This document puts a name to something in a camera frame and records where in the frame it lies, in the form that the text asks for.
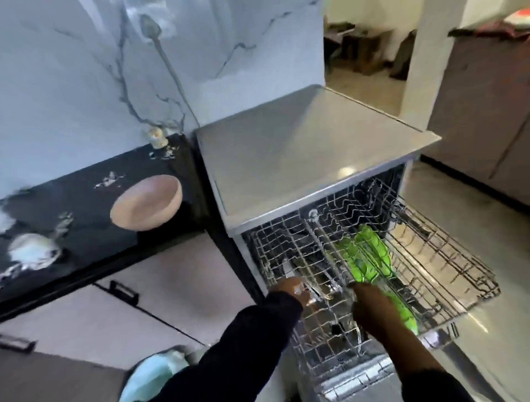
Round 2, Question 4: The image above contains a person's left hand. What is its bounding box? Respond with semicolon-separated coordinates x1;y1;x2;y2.
267;276;311;309

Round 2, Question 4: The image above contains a person's right hand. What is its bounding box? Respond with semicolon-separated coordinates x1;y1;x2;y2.
349;282;405;340

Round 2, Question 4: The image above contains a silver dishwasher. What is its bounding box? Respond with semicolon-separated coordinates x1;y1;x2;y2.
194;84;502;402

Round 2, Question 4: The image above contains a pink bowl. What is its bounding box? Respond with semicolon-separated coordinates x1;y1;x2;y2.
110;174;183;232

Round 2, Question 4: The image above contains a person's right forearm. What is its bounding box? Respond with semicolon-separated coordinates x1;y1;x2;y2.
372;322;475;402

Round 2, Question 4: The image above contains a person's left forearm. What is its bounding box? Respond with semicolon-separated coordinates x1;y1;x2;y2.
153;292;305;402

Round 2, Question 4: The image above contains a white base cabinet door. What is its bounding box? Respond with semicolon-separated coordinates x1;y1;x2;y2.
93;231;266;347
0;285;208;369

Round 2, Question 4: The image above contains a teal waste bin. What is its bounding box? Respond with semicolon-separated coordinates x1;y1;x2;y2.
120;347;195;402

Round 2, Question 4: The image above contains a brown cabinet door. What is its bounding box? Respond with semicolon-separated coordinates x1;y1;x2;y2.
426;37;530;179
488;120;530;195

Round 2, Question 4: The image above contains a dark low furniture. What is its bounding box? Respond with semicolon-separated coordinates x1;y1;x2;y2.
325;16;394;75

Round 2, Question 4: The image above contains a dark bag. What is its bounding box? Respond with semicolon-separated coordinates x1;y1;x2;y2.
389;29;417;80

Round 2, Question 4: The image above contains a white plug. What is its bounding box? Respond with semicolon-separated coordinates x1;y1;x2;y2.
139;12;162;40

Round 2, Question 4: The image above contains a black cabinet handle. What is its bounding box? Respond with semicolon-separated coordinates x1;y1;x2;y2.
108;281;140;307
0;333;38;355

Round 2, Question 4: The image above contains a white power cable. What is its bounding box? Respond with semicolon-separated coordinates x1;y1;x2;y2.
153;37;202;129

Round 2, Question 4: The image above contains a white wall socket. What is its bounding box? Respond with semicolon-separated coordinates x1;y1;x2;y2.
124;0;174;42

